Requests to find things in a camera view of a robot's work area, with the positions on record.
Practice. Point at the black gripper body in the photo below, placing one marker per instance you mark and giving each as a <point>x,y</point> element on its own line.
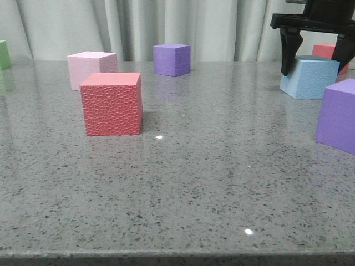
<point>325,16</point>

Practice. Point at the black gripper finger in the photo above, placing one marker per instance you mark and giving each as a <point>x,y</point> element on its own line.
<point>291,40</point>
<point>348,41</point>

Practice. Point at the light blue foam cube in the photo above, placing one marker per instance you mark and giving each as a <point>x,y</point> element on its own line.
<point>309,77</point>

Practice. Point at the far red foam cube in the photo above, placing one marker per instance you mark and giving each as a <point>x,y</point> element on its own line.
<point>326,50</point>

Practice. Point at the red foam cube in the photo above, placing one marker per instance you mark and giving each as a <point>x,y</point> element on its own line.
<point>112,104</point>
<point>326,50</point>

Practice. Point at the near purple foam cube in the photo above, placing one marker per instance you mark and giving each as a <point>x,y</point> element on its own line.
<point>335,125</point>

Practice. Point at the purple foam cube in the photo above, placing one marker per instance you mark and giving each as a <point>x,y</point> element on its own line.
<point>172,59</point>
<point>335,125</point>

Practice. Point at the far purple foam cube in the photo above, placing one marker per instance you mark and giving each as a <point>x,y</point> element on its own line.
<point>172,59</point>

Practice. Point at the near red foam cube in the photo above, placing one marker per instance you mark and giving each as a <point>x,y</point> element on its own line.
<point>112,104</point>

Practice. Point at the pink foam cube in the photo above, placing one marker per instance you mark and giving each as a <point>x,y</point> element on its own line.
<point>82,65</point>

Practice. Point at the grey curtain backdrop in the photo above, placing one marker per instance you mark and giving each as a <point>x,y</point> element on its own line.
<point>216,30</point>

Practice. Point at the green foam cube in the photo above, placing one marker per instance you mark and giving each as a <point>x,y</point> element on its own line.
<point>5,60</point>

